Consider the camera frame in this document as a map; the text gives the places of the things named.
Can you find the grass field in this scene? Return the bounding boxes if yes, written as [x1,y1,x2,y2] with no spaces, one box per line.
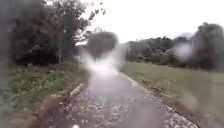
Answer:
[120,61,224,128]

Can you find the distant row of trees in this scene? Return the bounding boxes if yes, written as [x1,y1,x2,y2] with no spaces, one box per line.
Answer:
[121,22,224,72]

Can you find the wood of trees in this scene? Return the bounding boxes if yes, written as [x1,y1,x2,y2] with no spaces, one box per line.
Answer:
[0,0,108,67]

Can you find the grey asphalt path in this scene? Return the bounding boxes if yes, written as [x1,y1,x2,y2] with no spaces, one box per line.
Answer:
[42,63,201,128]

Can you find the grass verge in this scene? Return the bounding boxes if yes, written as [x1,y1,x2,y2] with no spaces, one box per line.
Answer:
[0,61,91,128]

